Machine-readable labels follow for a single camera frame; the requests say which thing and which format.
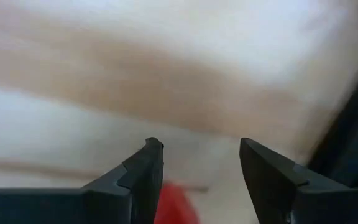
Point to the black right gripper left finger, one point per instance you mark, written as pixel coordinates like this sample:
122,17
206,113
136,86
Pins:
120,202

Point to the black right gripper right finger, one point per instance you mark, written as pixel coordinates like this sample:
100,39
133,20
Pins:
291,199

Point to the red rectangular block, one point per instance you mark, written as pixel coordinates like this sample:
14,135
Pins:
174,208

